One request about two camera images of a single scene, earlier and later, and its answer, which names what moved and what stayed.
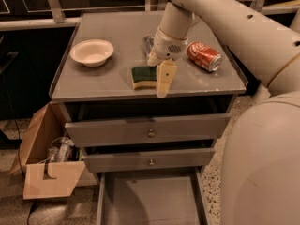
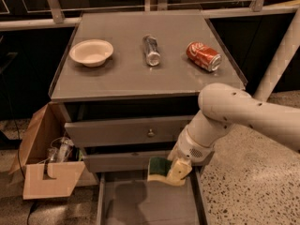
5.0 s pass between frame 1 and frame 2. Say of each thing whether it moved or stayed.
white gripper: moved
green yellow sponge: moved
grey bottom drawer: stayed
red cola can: stayed
